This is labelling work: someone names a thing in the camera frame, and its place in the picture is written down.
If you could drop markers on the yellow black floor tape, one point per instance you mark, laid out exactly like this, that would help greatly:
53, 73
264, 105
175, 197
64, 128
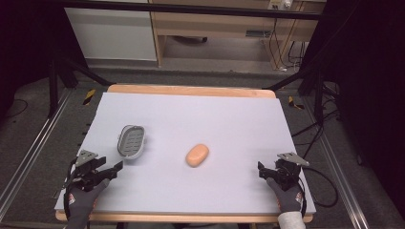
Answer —
294, 103
89, 97

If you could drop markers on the grey soap dish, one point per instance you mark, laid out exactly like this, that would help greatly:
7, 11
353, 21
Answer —
131, 141

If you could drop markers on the wooden table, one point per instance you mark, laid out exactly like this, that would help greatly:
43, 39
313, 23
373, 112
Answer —
191, 90

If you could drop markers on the person's left hand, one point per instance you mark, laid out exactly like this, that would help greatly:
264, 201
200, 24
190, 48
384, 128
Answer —
83, 202

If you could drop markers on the white power strip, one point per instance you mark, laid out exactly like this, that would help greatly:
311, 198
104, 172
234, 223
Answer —
280, 4

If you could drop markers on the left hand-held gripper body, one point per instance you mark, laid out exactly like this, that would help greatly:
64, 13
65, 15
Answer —
85, 173

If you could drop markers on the wooden desk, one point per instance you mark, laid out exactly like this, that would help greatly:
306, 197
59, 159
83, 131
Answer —
216, 25

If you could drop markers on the metal floor rail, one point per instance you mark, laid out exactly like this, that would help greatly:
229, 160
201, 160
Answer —
31, 149
340, 178

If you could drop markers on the orange bread roll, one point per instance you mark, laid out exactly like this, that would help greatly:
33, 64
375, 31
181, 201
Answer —
197, 155

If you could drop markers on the white table mat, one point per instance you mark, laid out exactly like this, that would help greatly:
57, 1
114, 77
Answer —
203, 120

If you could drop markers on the black metal stand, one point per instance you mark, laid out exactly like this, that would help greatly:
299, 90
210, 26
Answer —
315, 86
54, 86

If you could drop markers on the black curtain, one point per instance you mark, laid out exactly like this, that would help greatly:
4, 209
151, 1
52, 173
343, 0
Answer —
28, 41
369, 79

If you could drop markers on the person's right hand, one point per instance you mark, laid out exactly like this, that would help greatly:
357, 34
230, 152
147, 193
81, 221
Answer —
288, 198

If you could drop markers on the black horizontal frame bar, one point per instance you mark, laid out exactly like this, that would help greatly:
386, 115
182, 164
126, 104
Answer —
191, 9

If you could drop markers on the white cabinet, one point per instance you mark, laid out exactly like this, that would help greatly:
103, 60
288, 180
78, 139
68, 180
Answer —
111, 35

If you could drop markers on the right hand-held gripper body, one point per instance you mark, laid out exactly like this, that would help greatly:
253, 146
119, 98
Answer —
288, 170

